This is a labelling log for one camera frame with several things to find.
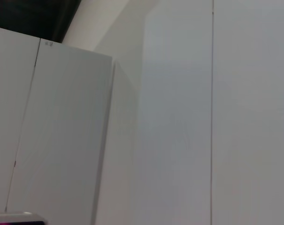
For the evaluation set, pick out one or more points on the black overhead panel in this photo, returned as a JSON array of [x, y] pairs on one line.
[[31, 18]]

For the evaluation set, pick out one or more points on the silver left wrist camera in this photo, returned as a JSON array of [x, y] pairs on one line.
[[17, 219]]

